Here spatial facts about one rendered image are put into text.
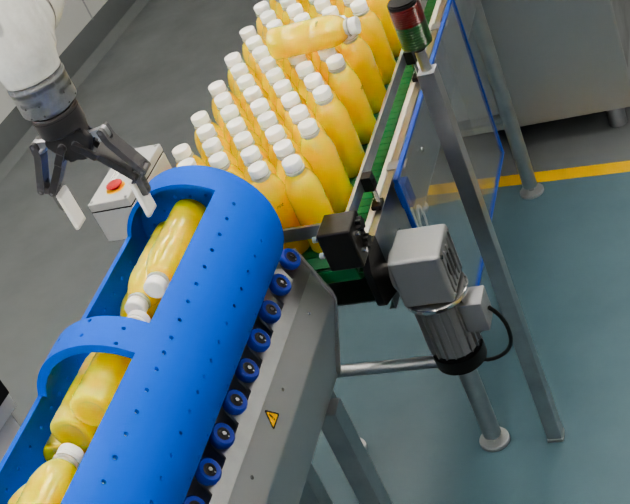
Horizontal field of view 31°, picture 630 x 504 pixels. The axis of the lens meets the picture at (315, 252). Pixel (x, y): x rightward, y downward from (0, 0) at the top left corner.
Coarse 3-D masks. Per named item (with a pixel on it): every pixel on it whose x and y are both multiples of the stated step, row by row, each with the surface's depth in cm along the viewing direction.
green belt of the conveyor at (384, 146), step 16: (432, 0) 301; (400, 96) 266; (400, 112) 261; (384, 144) 252; (384, 160) 246; (368, 192) 239; (368, 208) 234; (304, 256) 229; (320, 272) 225; (336, 272) 224; (352, 272) 223
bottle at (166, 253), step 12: (180, 204) 201; (192, 204) 201; (168, 216) 201; (180, 216) 199; (192, 216) 199; (168, 228) 196; (180, 228) 196; (192, 228) 198; (156, 240) 196; (168, 240) 194; (180, 240) 194; (156, 252) 192; (168, 252) 192; (180, 252) 193; (156, 264) 191; (168, 264) 191; (168, 276) 191
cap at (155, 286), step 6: (150, 276) 190; (156, 276) 189; (150, 282) 189; (156, 282) 188; (162, 282) 189; (144, 288) 190; (150, 288) 190; (156, 288) 189; (162, 288) 189; (150, 294) 190; (156, 294) 190; (162, 294) 190
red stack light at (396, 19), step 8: (408, 8) 218; (416, 8) 218; (392, 16) 220; (400, 16) 219; (408, 16) 218; (416, 16) 219; (424, 16) 221; (400, 24) 220; (408, 24) 219; (416, 24) 220
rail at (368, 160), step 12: (420, 0) 285; (396, 72) 259; (396, 84) 258; (384, 108) 248; (384, 120) 247; (372, 132) 241; (372, 144) 238; (372, 156) 237; (360, 168) 232; (360, 192) 228; (348, 204) 223
